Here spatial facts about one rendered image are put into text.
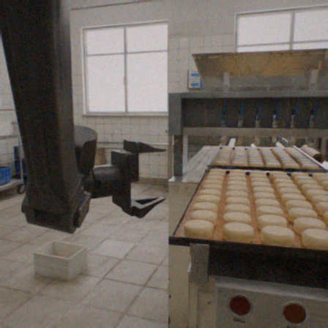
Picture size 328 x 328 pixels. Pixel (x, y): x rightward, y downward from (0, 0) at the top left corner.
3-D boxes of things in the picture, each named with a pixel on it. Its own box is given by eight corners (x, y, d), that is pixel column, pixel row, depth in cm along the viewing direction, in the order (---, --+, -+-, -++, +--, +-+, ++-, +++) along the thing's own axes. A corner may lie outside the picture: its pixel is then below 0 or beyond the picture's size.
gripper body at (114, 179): (120, 200, 63) (83, 206, 59) (119, 149, 61) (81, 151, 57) (135, 209, 57) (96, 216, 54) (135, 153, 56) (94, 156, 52)
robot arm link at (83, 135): (20, 219, 47) (77, 233, 47) (20, 149, 42) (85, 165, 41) (54, 178, 58) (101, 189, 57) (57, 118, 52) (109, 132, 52)
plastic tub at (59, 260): (33, 274, 220) (31, 252, 217) (54, 260, 240) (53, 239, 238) (69, 282, 209) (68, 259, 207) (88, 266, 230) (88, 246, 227)
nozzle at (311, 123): (304, 146, 118) (308, 97, 115) (312, 147, 118) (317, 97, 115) (307, 148, 113) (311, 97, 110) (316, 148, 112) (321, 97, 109)
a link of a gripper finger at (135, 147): (155, 172, 66) (113, 176, 62) (155, 138, 65) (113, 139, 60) (173, 177, 61) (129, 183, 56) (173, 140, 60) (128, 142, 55)
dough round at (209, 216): (220, 228, 58) (220, 217, 58) (192, 228, 58) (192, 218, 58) (214, 219, 63) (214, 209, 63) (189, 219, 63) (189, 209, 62)
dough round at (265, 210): (285, 224, 60) (285, 214, 60) (257, 222, 61) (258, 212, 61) (279, 215, 65) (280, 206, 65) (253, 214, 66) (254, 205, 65)
